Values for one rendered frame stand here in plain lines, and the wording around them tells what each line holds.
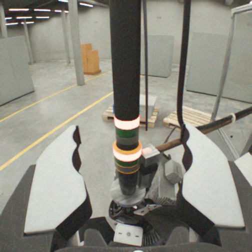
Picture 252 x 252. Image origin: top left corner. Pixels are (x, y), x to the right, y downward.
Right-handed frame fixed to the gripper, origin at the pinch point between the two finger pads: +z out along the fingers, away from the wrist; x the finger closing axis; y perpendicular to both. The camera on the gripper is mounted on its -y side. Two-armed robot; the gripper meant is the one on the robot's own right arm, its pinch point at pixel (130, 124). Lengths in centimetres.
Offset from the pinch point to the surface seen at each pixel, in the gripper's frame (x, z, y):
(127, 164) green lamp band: -0.3, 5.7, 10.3
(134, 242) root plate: 1.6, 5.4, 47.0
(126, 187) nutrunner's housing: -0.5, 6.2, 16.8
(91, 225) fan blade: -17, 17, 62
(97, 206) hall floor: -38, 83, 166
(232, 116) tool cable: 26.6, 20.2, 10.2
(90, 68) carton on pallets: -189, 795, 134
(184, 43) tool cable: 7.7, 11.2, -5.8
